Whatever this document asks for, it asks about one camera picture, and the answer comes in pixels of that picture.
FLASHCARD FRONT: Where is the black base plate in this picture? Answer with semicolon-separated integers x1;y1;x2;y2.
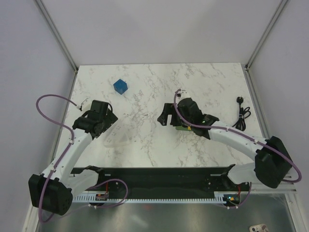
86;166;249;200

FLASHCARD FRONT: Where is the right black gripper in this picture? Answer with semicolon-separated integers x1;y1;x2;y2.
157;103;192;127

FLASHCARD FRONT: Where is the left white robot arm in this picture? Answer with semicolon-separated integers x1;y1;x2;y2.
28;100;118;216

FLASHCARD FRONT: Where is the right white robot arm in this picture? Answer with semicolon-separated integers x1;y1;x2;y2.
157;98;292;190

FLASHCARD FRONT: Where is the right aluminium frame post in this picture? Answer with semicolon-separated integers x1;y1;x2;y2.
243;0;290;72

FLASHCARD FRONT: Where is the black power strip cord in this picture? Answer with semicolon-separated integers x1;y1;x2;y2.
232;96;252;131

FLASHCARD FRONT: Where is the white cable duct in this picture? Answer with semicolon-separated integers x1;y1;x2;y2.
72;192;226;204

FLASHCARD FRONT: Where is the blue cube adapter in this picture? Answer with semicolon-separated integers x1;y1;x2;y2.
113;79;128;95

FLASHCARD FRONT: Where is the white power strip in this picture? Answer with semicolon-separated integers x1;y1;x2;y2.
103;120;130;148

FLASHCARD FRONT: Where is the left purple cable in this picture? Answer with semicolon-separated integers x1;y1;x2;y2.
35;94;79;223

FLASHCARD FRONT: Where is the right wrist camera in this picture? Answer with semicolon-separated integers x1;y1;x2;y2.
176;90;190;99

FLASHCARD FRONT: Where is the aluminium frame post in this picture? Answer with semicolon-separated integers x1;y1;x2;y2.
243;0;290;72
34;0;79;74

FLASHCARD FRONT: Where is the green power strip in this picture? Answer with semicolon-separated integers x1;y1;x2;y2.
175;126;189;131

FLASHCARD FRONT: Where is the left aluminium frame post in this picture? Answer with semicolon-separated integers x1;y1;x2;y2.
34;0;79;74

